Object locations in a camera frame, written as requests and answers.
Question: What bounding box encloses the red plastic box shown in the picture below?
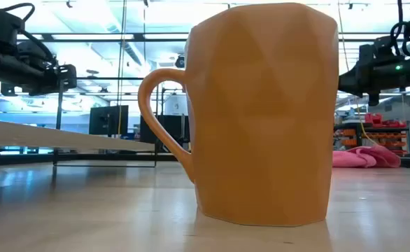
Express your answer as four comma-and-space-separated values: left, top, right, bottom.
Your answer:
364, 112, 407, 129

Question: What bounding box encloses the rack with orange bins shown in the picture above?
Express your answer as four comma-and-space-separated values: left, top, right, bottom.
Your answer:
333, 122, 409, 157

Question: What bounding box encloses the black computer monitor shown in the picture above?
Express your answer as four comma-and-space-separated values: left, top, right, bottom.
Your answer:
88, 105, 129, 137
140, 114, 191, 144

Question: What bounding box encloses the wooden tray board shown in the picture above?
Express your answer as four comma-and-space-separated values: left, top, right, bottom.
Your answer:
52, 78, 158, 168

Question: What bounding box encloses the light wooden shelf board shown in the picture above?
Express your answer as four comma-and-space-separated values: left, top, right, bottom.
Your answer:
0, 118, 156, 153

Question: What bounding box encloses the black aluminium table frame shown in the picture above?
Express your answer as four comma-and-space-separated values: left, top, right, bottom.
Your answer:
0, 150, 410, 169

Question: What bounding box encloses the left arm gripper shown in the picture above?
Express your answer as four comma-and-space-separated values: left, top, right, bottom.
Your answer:
0, 41, 78, 97

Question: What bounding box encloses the yellow hanging cable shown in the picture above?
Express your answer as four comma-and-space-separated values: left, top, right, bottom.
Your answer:
337, 0, 378, 146

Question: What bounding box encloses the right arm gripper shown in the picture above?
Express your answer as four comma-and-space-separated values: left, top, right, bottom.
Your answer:
338, 57, 410, 107

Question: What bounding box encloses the pink cloth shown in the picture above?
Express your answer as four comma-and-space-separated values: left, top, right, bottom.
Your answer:
332, 144, 402, 169

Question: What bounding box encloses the orange plastic cup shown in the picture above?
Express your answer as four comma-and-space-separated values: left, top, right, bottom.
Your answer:
137, 2, 339, 228

